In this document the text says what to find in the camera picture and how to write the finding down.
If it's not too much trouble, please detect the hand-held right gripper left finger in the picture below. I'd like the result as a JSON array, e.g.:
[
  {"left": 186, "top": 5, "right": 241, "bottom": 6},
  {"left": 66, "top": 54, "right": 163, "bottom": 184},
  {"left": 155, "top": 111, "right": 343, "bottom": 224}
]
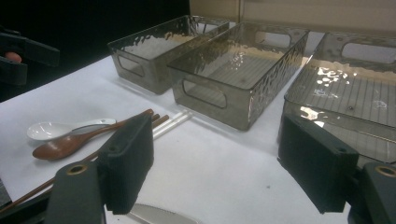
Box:
[{"left": 96, "top": 113, "right": 155, "bottom": 216}]

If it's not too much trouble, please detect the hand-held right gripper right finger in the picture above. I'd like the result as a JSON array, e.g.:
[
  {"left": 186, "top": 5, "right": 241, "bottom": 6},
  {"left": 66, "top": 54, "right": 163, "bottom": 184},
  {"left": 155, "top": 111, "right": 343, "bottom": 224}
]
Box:
[{"left": 277, "top": 113, "right": 360, "bottom": 215}]

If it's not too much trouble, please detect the brown wooden chopstick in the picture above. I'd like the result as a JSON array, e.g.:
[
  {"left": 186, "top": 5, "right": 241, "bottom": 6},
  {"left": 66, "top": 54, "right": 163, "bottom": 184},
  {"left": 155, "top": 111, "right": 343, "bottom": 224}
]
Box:
[
  {"left": 0, "top": 113, "right": 161, "bottom": 216},
  {"left": 151, "top": 115, "right": 171, "bottom": 129}
]

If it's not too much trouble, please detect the white chopstick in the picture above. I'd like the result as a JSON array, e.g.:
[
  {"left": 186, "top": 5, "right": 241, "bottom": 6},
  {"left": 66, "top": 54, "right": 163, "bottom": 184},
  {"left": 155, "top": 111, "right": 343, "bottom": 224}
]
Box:
[
  {"left": 152, "top": 113, "right": 194, "bottom": 141},
  {"left": 152, "top": 110, "right": 190, "bottom": 134}
]

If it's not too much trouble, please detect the brown wooden spoon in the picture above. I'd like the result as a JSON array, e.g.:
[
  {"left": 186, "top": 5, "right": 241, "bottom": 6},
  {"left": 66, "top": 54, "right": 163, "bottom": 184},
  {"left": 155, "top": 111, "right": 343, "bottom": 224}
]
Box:
[{"left": 32, "top": 108, "right": 154, "bottom": 161}]

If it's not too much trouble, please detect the white ceramic spoon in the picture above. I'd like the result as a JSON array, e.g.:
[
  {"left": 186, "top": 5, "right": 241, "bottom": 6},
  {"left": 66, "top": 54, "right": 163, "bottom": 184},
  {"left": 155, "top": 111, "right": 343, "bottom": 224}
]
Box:
[{"left": 26, "top": 118, "right": 117, "bottom": 142}]

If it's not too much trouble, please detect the clear grey plastic bin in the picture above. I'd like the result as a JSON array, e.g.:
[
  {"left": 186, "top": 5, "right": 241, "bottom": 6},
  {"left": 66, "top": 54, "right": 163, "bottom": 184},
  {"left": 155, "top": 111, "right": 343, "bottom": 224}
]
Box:
[
  {"left": 166, "top": 21, "right": 310, "bottom": 132},
  {"left": 281, "top": 31, "right": 396, "bottom": 164},
  {"left": 106, "top": 14, "right": 232, "bottom": 95}
]

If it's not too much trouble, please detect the black curtain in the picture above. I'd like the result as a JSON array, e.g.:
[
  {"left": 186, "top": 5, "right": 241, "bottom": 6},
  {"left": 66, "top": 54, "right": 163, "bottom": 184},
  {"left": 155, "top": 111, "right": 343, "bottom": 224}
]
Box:
[{"left": 0, "top": 0, "right": 191, "bottom": 104}]

